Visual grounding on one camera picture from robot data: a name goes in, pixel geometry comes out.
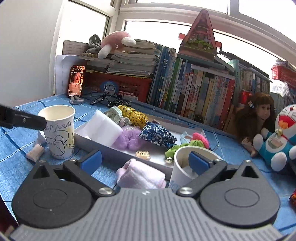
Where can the red plastic basket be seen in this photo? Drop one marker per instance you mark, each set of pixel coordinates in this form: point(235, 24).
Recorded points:
point(134, 88)

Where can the small yellow packet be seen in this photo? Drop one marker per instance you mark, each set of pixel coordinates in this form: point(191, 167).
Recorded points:
point(143, 155)

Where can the white foam block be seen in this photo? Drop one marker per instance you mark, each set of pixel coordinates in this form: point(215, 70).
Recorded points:
point(101, 129)

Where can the red printed cloth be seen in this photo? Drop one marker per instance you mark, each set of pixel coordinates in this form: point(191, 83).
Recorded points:
point(293, 198)

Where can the green scrunchie with bell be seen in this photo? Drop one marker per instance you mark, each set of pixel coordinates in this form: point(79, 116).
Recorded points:
point(172, 150)

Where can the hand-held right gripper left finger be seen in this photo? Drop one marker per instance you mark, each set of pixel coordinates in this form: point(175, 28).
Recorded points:
point(91, 162)

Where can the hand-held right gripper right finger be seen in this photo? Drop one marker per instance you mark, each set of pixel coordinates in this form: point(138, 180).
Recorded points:
point(198, 162)

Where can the white cardboard panel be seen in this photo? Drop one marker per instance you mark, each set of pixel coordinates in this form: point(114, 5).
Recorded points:
point(61, 76)

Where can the grey plush toy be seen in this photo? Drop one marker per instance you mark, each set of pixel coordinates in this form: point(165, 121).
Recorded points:
point(93, 44)

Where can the light green floral pouch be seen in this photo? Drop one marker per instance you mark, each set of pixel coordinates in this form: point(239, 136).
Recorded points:
point(114, 114)

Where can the stack of books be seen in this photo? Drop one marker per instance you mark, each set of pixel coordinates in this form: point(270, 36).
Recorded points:
point(134, 62)

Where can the pink scrunchie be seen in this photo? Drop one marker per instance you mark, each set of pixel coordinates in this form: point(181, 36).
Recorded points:
point(201, 139)

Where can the doodled white paper cup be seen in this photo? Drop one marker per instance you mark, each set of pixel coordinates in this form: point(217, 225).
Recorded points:
point(57, 139)

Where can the white cardboard tray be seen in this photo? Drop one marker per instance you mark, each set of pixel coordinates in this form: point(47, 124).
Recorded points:
point(159, 160)

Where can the smartphone with lit screen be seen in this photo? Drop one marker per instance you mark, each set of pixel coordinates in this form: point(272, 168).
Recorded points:
point(76, 81)

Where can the blue patterned pouch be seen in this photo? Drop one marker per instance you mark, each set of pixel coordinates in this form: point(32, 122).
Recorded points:
point(157, 135)

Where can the plain white paper cup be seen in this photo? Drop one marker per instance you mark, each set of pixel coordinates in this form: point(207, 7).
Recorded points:
point(182, 166)

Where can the clear plastic bag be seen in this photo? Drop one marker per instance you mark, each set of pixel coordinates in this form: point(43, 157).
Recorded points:
point(278, 88)

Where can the white grid board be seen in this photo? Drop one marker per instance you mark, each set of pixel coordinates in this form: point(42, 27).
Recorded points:
point(74, 47)

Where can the small red basket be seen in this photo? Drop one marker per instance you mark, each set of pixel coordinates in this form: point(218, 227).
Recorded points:
point(284, 74)

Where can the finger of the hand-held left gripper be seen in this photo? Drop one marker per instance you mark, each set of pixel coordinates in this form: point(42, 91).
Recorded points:
point(30, 121)

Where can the small white eraser block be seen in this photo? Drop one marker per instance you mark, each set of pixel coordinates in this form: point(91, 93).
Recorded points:
point(34, 151)

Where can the pink plush toy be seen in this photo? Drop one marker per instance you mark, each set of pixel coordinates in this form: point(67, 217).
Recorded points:
point(113, 40)

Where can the pink towel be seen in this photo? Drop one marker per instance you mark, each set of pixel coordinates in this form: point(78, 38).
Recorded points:
point(138, 173)

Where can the blue cat plush toy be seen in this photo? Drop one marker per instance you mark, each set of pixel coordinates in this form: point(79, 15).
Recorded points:
point(272, 148)

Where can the blue checked cloth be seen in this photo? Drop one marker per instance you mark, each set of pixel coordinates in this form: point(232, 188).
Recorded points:
point(20, 171)

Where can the light blue packet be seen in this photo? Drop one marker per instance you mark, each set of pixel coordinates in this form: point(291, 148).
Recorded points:
point(186, 138)

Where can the gold sequin scrunchie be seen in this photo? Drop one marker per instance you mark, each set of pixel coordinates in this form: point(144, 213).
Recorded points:
point(134, 115)

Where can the black miniature bicycle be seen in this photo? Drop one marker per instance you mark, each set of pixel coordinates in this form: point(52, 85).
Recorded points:
point(120, 102)

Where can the purple plush toy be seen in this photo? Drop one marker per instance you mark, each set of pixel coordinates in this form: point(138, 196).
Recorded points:
point(127, 139)

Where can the row of upright books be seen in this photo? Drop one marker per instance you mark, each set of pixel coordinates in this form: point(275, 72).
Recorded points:
point(196, 92)

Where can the triangular printed tin box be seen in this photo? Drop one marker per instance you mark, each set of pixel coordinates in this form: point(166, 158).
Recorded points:
point(198, 34)

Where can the brown haired doll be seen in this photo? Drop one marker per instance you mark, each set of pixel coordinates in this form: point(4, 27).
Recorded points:
point(261, 111)

